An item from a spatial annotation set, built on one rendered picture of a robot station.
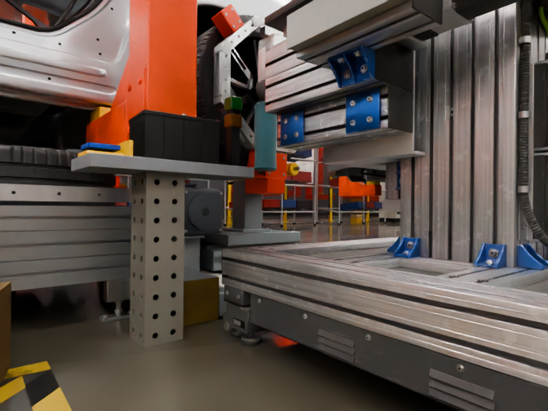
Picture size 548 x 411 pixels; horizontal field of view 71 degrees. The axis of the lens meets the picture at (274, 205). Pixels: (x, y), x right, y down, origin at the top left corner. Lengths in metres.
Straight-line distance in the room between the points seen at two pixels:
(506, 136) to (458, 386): 0.49
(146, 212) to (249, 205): 0.84
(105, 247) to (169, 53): 0.60
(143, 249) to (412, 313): 0.63
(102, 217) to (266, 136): 0.65
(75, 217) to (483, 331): 1.01
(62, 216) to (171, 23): 0.65
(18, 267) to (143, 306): 0.35
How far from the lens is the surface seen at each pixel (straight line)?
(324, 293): 0.73
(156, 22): 1.28
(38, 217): 1.18
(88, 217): 1.20
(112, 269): 1.23
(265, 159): 1.45
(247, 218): 1.72
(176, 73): 1.26
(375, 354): 0.68
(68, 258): 1.19
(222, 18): 1.65
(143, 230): 0.98
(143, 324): 1.01
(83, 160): 0.94
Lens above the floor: 0.34
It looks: level
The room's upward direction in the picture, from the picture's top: 1 degrees clockwise
